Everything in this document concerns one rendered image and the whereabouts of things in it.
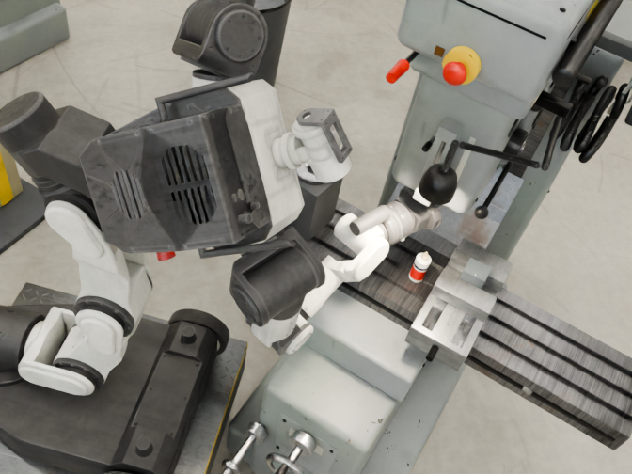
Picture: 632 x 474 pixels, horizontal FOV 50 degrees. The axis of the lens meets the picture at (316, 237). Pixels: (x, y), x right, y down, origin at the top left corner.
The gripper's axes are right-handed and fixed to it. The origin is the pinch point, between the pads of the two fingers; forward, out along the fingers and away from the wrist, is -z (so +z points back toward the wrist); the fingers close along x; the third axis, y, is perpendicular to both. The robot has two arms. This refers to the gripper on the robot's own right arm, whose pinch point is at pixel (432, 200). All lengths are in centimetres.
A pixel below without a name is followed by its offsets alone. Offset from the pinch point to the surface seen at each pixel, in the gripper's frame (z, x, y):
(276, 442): 42, -6, 74
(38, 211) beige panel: 46, 152, 121
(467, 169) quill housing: 6.8, -8.7, -21.3
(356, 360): 22.7, -9.7, 40.4
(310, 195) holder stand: 17.1, 23.4, 9.9
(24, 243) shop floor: 58, 141, 124
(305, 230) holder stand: 16.9, 23.0, 23.7
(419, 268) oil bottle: 0.8, -4.8, 21.4
